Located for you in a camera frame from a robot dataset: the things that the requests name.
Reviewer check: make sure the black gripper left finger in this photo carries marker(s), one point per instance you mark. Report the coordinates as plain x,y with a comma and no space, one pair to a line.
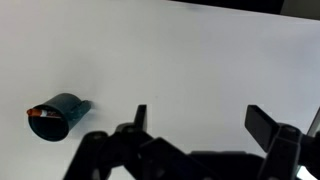
100,150

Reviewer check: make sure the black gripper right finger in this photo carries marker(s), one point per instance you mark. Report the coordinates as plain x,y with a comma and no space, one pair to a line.
283,146

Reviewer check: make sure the dark blue mug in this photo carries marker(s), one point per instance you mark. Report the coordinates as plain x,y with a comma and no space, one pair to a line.
68,108

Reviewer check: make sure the orange capped marker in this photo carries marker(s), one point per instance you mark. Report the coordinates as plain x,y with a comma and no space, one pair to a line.
40,113

